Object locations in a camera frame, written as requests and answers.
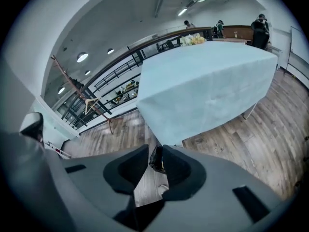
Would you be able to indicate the white yellow flower bouquet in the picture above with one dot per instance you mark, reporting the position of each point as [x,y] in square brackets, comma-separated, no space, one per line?
[190,40]

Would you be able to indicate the light wooden desk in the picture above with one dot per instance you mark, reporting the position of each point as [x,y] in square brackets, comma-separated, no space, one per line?
[231,40]

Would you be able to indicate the wooden coat rack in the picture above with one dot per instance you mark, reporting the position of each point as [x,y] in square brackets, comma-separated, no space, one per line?
[101,112]

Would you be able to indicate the brown wooden back counter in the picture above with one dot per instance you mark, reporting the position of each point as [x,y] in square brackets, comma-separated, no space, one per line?
[237,30]

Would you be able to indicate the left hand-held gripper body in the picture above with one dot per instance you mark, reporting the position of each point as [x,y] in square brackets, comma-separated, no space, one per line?
[33,123]

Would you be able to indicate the wooden clothes hanger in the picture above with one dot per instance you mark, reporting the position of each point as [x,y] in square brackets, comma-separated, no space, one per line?
[93,101]

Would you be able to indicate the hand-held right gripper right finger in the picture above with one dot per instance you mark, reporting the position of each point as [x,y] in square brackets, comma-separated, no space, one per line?
[186,178]

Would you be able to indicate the white whiteboard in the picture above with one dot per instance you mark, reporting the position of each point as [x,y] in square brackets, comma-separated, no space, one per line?
[299,47]

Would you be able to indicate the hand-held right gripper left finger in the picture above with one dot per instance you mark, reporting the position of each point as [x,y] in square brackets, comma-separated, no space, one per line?
[123,175]

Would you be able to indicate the black bag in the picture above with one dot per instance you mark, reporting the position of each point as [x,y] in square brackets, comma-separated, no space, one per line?
[154,158]

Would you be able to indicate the black railing wooden handrail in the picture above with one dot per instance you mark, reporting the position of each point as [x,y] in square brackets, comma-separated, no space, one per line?
[208,35]

